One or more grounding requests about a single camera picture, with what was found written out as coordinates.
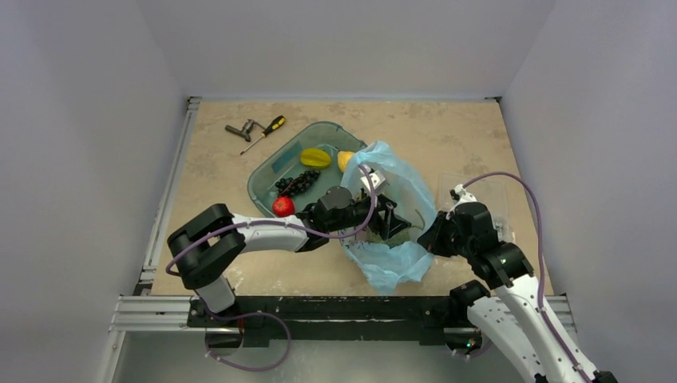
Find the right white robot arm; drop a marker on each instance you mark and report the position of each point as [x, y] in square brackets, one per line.
[505, 301]

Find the clear plastic screw box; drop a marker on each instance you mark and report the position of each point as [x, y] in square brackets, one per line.
[491, 193]

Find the dark fake grape bunch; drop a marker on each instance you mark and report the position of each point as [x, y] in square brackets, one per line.
[294, 186]

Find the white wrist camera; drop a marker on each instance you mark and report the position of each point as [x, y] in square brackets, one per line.
[459, 195]
[374, 182]

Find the red fake apple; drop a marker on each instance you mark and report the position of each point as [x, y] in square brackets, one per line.
[283, 206]

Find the grey metal tool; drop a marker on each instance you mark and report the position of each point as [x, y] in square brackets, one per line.
[245, 131]

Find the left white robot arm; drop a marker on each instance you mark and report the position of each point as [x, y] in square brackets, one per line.
[207, 245]

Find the yellow black screwdriver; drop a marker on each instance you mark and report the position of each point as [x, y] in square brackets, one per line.
[273, 126]

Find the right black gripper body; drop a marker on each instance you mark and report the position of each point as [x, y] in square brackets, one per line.
[433, 238]

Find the yellow fake starfruit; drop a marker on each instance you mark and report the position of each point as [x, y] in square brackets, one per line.
[315, 158]

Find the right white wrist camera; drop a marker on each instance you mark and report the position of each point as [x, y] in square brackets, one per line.
[459, 195]

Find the aluminium frame rail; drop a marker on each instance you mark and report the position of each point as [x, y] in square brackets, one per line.
[147, 313]

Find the yellow fake lemon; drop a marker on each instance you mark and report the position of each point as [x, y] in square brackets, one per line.
[342, 160]

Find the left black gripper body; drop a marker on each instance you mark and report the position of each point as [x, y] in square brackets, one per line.
[374, 212]

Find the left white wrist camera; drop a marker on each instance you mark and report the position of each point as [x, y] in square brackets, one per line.
[374, 182]

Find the light blue plastic bag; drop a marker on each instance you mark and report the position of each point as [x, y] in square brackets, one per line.
[384, 267]

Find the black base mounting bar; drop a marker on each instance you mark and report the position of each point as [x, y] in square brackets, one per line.
[255, 321]

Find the teal plastic tray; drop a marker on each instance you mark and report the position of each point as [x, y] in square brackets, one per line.
[285, 163]

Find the green fake melon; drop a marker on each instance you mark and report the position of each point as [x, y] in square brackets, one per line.
[398, 239]

